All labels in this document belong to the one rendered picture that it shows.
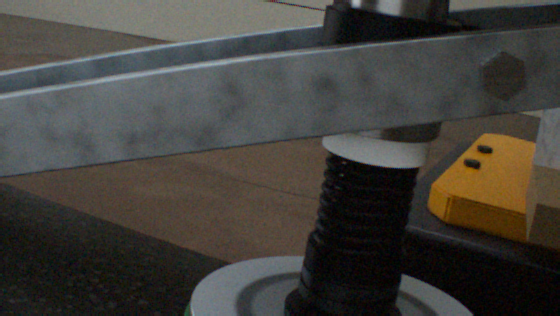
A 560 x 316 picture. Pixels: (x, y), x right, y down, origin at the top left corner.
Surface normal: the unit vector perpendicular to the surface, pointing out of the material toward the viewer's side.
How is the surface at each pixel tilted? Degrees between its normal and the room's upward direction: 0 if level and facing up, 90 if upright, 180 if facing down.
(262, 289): 0
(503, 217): 90
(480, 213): 90
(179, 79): 90
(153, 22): 90
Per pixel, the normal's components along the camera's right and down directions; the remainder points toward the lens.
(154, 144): 0.01, 0.27
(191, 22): -0.32, 0.22
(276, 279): 0.14, -0.95
